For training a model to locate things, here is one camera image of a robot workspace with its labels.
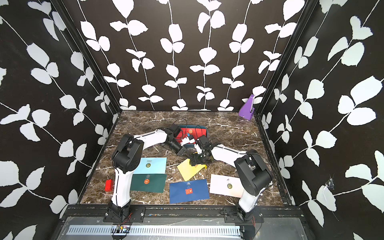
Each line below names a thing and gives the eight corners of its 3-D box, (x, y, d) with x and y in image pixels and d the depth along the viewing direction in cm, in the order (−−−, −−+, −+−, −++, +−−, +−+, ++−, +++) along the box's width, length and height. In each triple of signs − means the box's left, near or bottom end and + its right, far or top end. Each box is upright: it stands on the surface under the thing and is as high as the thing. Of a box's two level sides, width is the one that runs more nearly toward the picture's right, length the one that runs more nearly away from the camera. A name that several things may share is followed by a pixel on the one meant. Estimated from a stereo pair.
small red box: (107, 192, 82) (104, 191, 80) (107, 182, 86) (105, 180, 84) (113, 190, 83) (110, 189, 81) (113, 180, 87) (111, 178, 84)
